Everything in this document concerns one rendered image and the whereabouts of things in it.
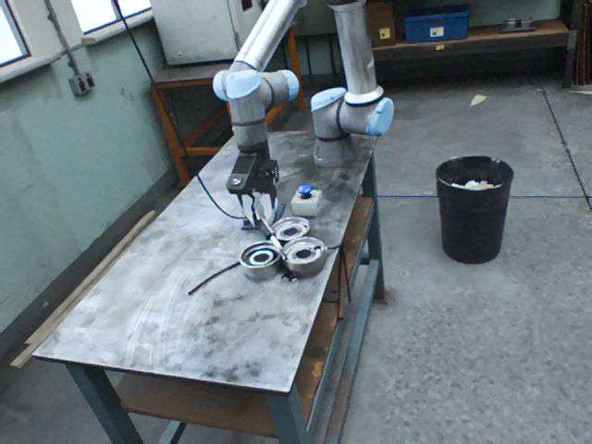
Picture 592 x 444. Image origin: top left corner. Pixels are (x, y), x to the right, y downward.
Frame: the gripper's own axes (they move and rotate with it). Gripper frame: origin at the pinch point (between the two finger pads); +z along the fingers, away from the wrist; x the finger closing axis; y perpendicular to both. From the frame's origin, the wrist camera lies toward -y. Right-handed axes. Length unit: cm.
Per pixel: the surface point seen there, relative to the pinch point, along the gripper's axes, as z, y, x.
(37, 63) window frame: -35, 93, 149
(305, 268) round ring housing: 8.2, -6.2, -12.5
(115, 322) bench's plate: 13.8, -26.2, 27.8
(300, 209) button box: 4.9, 19.2, -3.5
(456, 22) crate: -17, 351, -39
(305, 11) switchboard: -37, 373, 97
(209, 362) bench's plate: 14.4, -33.4, -0.1
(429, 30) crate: -12, 353, -17
